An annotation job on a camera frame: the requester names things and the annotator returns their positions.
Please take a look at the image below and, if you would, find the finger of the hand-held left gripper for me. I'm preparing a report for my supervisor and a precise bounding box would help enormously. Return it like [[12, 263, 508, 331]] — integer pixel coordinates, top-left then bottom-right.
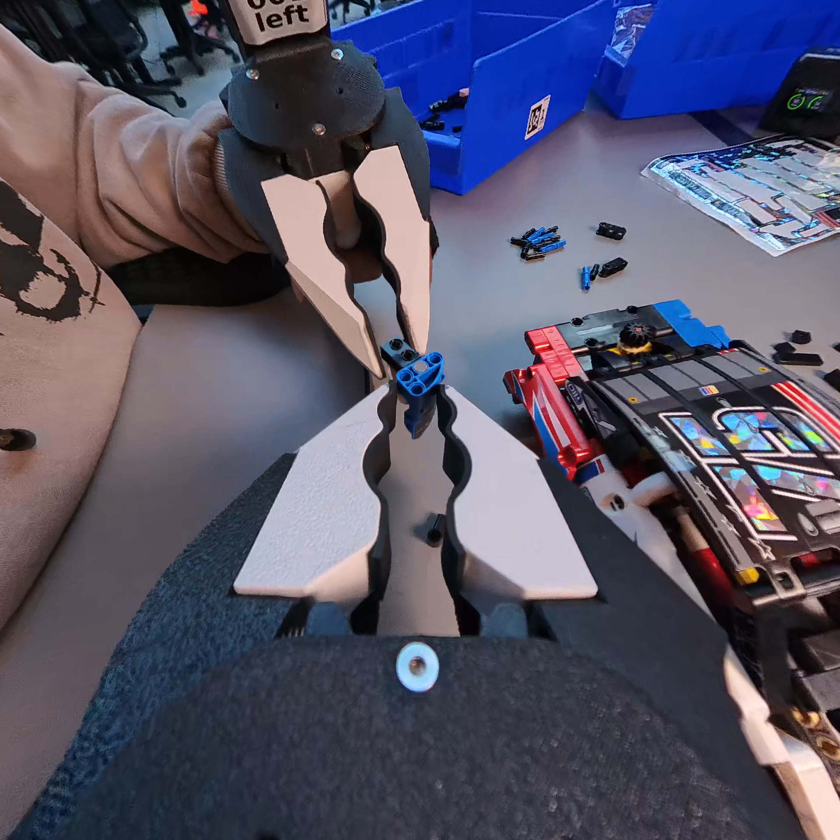
[[260, 172, 389, 382], [350, 144, 434, 362]]

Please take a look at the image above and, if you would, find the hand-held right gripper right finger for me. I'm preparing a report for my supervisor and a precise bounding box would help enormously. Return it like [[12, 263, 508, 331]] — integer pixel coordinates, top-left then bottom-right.
[[436, 385, 600, 635]]

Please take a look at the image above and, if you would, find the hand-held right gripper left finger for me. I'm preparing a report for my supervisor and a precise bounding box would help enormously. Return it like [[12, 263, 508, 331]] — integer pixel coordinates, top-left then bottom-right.
[[233, 384, 399, 634]]

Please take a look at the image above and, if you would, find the blue lego panel piece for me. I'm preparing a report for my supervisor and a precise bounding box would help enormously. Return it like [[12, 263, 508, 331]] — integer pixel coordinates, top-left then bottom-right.
[[395, 352, 446, 440]]

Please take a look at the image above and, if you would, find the lego race car model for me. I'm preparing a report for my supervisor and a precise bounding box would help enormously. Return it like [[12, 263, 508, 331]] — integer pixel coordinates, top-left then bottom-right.
[[504, 300, 840, 840]]

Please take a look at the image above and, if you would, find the person's left forearm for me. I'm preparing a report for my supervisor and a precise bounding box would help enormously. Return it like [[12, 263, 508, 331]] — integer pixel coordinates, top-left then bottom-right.
[[0, 26, 265, 268]]

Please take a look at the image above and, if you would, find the pile of small lego pieces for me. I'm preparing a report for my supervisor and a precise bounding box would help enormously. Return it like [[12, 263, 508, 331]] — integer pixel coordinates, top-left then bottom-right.
[[771, 328, 840, 389]]

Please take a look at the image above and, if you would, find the lego sticker sheet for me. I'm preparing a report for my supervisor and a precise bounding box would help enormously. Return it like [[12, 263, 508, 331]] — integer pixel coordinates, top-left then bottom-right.
[[641, 134, 840, 257]]

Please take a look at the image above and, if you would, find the person's left hand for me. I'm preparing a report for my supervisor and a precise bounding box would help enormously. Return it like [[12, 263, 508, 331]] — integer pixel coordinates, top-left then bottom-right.
[[331, 239, 389, 286]]

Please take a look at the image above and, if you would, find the cluster of blue black pins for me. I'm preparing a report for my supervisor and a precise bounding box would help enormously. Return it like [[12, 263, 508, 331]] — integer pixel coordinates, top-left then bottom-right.
[[510, 224, 567, 262]]

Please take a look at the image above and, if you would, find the black office chair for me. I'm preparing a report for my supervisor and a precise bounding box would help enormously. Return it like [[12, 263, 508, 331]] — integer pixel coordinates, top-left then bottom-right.
[[66, 0, 189, 110]]

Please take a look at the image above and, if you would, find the blue bin with tag label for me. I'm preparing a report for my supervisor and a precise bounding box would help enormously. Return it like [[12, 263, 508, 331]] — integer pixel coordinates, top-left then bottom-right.
[[331, 0, 619, 197]]

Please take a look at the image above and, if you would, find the large blue storage bin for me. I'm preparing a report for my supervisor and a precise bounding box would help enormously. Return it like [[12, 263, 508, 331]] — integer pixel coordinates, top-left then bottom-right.
[[594, 0, 840, 121]]

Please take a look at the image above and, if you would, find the black charger with green display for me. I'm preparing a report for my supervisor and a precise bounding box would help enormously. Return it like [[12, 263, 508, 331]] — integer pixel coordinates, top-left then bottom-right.
[[760, 46, 840, 139]]

